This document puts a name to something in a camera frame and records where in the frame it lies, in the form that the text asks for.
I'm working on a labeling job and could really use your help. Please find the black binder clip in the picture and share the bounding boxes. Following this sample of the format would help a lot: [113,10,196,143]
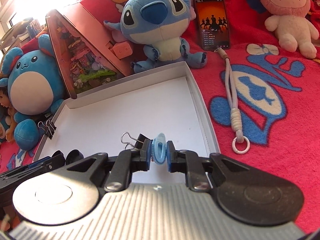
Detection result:
[120,132,149,150]
[37,119,56,139]

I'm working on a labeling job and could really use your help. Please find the light blue plastic clip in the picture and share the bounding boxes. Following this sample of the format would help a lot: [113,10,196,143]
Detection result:
[151,133,166,165]

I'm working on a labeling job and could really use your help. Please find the black round cap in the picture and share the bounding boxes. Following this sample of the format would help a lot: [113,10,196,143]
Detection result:
[66,149,84,165]

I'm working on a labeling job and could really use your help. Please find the white shallow cardboard box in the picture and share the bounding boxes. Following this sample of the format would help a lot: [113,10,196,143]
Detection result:
[32,61,221,184]

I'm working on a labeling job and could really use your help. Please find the black binder clip on box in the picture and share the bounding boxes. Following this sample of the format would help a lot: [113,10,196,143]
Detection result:
[37,119,56,139]

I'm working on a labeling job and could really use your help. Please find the brown-haired doll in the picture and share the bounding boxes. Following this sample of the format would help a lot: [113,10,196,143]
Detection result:
[0,87,17,143]

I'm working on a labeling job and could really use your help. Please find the blue round plush toy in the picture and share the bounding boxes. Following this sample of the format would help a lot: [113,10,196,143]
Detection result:
[1,34,65,151]

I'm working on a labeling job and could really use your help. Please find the pink triangular diorama house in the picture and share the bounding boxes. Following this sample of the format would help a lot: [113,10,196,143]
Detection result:
[46,3,133,99]

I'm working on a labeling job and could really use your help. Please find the pink patterned blanket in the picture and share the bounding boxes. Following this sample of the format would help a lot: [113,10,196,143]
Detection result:
[3,0,311,239]

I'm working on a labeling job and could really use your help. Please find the Stitch plush toy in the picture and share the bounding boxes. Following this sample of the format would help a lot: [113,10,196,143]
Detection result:
[104,0,207,73]

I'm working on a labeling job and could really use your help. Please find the black smartphone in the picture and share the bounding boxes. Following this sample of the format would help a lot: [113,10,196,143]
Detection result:
[194,0,230,51]

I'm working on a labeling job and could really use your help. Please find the pink bunny plush toy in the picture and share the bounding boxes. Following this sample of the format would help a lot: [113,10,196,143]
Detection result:
[260,0,319,59]

